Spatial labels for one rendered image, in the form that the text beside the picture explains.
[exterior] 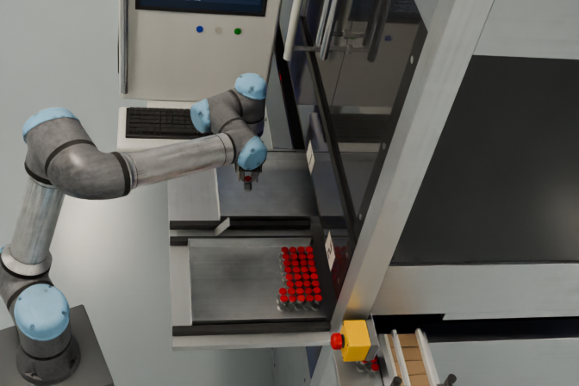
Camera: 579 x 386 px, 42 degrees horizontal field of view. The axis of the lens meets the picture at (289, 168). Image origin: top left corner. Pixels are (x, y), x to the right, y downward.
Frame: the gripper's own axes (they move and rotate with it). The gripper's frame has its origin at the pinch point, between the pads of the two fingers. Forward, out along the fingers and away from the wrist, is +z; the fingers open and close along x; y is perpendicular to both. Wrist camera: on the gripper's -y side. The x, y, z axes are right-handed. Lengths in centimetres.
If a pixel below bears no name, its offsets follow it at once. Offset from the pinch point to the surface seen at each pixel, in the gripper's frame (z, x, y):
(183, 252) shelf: 12.2, -16.9, 17.5
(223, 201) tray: 12.7, -6.8, -2.0
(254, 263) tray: 13.6, 2.3, 19.8
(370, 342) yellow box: 1, 29, 52
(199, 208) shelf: 12.4, -13.6, 1.5
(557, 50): -76, 52, 42
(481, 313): 6, 59, 41
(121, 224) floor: 97, -52, -65
